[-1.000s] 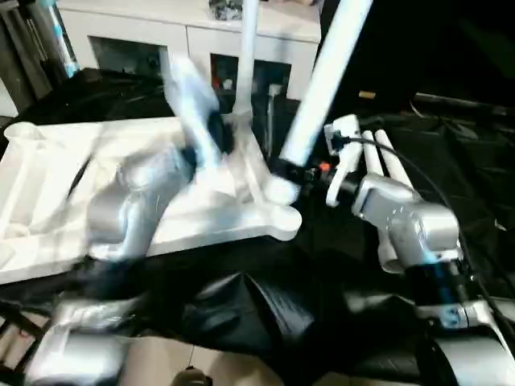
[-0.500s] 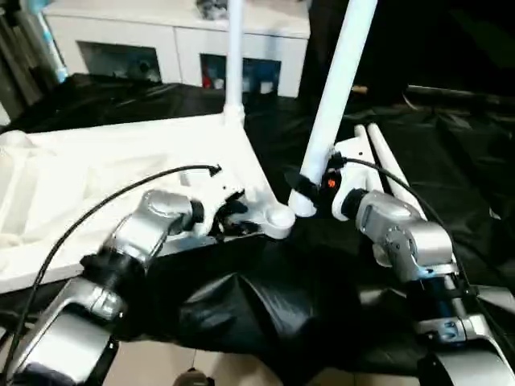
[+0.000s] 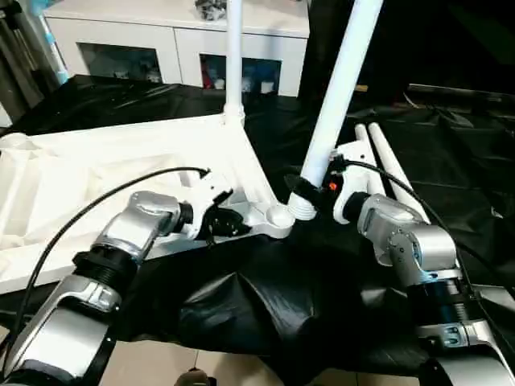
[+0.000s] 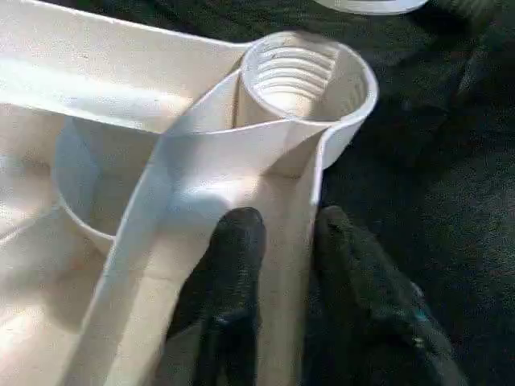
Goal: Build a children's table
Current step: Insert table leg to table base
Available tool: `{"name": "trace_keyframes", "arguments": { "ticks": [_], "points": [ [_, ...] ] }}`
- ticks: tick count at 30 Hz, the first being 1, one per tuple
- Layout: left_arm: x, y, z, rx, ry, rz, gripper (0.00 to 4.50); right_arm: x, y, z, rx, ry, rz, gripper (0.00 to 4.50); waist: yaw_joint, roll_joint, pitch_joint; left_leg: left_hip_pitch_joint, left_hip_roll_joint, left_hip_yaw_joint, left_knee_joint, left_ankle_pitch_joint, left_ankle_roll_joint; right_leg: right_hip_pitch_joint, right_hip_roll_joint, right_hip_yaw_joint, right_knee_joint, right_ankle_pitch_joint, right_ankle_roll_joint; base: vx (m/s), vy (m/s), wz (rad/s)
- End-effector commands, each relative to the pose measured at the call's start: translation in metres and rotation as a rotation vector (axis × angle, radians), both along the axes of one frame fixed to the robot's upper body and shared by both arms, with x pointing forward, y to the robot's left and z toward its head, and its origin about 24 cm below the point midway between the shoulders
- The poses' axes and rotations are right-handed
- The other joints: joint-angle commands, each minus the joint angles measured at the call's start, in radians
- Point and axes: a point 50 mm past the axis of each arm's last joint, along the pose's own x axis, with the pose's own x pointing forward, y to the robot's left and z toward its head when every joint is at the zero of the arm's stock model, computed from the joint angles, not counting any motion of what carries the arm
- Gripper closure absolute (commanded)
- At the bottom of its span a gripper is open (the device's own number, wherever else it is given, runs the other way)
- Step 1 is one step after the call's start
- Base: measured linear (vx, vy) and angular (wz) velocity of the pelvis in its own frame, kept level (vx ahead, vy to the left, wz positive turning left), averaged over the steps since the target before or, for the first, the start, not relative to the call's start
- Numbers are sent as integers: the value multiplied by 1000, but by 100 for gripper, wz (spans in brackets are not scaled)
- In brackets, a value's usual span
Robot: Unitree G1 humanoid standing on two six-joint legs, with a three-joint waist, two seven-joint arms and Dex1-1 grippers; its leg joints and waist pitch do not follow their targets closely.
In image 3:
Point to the white plastic table leg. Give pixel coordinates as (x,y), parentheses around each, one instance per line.
(234,60)
(361,132)
(342,80)
(390,161)

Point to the dark rounded robot body part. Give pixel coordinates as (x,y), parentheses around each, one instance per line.
(197,378)

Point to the white cabinet with glass doors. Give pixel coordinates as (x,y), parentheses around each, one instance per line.
(141,40)

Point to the black backdrop cloth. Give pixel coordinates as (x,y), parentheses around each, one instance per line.
(422,40)

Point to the blue white wrapped roll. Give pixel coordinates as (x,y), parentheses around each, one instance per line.
(52,44)

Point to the grey curtain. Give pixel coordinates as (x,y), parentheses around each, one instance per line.
(20,60)

